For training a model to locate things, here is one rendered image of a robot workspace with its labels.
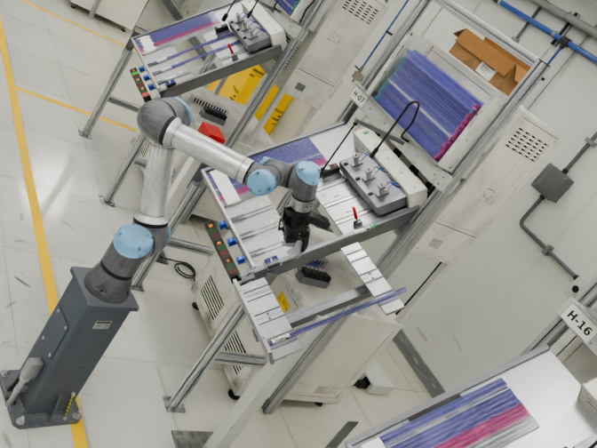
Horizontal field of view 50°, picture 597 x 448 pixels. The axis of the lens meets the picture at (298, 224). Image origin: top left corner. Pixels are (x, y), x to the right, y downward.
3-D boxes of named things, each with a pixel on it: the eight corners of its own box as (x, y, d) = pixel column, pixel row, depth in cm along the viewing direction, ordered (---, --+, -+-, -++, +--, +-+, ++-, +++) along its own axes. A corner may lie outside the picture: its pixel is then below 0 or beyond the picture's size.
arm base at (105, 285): (92, 302, 202) (106, 279, 199) (77, 269, 211) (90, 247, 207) (133, 304, 213) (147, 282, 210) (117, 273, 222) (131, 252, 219)
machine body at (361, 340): (226, 404, 287) (302, 304, 265) (184, 297, 335) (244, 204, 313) (330, 412, 328) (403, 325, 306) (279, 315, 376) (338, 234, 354)
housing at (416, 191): (409, 220, 262) (409, 195, 253) (354, 156, 296) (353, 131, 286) (426, 214, 264) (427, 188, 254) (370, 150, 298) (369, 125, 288)
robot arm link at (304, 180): (298, 156, 200) (325, 164, 199) (293, 185, 207) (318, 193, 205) (290, 167, 194) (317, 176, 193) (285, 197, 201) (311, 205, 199)
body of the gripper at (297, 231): (276, 231, 213) (282, 201, 206) (300, 228, 217) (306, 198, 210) (285, 245, 208) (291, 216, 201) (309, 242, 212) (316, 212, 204)
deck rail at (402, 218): (257, 283, 246) (255, 272, 241) (255, 279, 247) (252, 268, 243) (420, 219, 261) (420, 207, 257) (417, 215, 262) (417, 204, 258)
